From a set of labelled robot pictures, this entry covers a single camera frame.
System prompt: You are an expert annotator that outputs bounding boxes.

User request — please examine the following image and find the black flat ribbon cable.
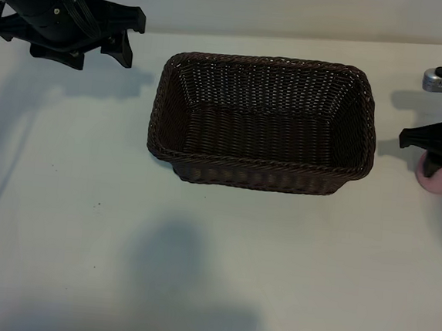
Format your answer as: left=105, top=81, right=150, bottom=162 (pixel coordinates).
left=30, top=0, right=106, bottom=42

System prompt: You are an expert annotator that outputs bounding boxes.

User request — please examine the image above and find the pink peach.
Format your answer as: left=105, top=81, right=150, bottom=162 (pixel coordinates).
left=414, top=151, right=442, bottom=195

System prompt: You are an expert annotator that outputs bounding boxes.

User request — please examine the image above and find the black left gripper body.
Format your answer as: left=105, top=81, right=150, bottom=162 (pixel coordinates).
left=0, top=0, right=149, bottom=58

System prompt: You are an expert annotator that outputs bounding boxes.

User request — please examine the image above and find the dark brown wicker basket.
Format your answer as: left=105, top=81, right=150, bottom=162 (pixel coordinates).
left=142, top=44, right=384, bottom=204

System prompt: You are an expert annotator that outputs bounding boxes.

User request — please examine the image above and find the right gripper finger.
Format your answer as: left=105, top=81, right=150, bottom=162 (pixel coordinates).
left=420, top=150, right=442, bottom=180

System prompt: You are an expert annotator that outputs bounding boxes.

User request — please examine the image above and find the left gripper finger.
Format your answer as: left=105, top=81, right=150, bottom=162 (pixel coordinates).
left=98, top=32, right=137, bottom=70
left=28, top=42, right=86, bottom=72

